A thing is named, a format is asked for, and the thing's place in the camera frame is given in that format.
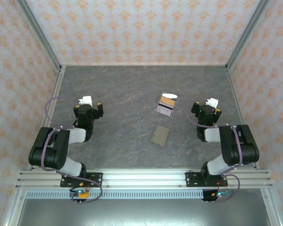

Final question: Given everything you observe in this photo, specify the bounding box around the beige card holder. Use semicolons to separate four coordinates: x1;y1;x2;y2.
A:
150;124;170;147

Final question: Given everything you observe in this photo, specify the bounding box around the glossy dark card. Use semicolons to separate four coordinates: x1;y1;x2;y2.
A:
161;93;179;101

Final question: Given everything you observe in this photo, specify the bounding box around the brown orange card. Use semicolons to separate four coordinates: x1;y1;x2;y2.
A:
158;96;177;108

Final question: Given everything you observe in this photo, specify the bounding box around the pale card with black stripe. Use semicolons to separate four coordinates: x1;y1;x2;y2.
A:
156;104;175;117

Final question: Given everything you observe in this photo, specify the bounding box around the clear plastic tray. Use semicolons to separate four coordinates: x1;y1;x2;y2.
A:
154;90;181;118

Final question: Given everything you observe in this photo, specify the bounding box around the left circuit board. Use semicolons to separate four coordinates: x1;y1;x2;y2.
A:
69;188;90;200

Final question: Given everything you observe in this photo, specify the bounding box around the circuit board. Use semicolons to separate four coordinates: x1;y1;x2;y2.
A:
69;188;90;200
211;190;232;199

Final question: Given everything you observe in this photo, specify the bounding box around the right circuit board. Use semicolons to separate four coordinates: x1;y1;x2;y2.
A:
211;190;232;199

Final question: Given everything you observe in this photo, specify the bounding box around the grey metal panel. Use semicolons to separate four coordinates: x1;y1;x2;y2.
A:
16;199;272;226

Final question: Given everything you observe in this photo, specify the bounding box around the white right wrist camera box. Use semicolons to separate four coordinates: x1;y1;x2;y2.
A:
205;97;220;109

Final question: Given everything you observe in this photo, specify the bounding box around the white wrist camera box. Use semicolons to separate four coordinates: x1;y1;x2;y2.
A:
205;97;220;109
76;95;93;107

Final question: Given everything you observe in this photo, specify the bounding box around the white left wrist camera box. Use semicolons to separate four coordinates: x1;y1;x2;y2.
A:
76;95;93;107

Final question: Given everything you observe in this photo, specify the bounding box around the aluminium side rail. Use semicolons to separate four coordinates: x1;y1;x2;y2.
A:
226;65;260;170
27;65;67;170

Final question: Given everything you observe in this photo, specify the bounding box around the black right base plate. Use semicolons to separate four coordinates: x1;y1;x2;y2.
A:
185;171;227;188

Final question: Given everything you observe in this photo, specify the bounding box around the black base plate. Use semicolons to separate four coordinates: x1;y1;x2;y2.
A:
59;172;103;188
185;171;227;188

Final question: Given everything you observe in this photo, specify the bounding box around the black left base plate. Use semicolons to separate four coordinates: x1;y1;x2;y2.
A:
59;172;103;188

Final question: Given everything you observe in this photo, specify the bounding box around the aluminium mounting rail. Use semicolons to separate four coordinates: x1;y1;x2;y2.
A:
15;168;274;189

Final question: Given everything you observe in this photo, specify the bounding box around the aluminium frame post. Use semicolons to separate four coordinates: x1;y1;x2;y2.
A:
15;0;63;71
225;0;271;71

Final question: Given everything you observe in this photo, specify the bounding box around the grey slotted cable duct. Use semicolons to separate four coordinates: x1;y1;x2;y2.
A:
25;190;205;200

